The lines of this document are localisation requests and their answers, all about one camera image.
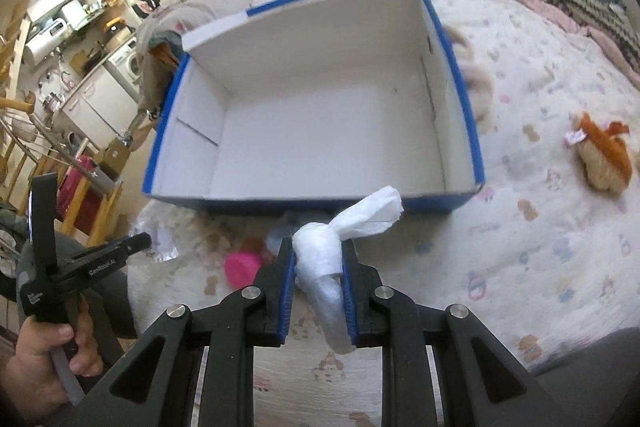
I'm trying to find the white sock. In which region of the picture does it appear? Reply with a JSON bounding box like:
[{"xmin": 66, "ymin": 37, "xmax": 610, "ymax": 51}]
[{"xmin": 292, "ymin": 185, "xmax": 404, "ymax": 355}]

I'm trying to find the person's left hand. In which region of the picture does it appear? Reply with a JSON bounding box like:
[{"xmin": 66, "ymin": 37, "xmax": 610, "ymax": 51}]
[{"xmin": 1, "ymin": 298, "xmax": 103, "ymax": 426}]

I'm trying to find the wooden chair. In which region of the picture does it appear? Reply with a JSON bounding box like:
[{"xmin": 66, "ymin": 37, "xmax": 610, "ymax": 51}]
[{"xmin": 0, "ymin": 95, "xmax": 125, "ymax": 249}]

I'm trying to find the white kitchen cabinet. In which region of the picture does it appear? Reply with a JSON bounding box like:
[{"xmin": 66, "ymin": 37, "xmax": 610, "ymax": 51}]
[{"xmin": 53, "ymin": 66, "xmax": 138, "ymax": 150}]

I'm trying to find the white washing machine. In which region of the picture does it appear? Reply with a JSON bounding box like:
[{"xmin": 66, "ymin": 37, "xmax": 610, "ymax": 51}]
[{"xmin": 105, "ymin": 36, "xmax": 141, "ymax": 102}]

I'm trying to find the brown plush toy orange scarf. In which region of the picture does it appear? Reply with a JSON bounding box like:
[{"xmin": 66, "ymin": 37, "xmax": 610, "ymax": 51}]
[{"xmin": 565, "ymin": 112, "xmax": 634, "ymax": 196}]

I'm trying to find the white box with blue rim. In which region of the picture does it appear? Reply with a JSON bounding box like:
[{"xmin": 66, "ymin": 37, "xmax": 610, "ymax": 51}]
[{"xmin": 142, "ymin": 0, "xmax": 485, "ymax": 215}]

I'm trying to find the striped knitted blanket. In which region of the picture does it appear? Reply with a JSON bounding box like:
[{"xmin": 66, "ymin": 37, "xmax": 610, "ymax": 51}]
[{"xmin": 542, "ymin": 0, "xmax": 639, "ymax": 74}]

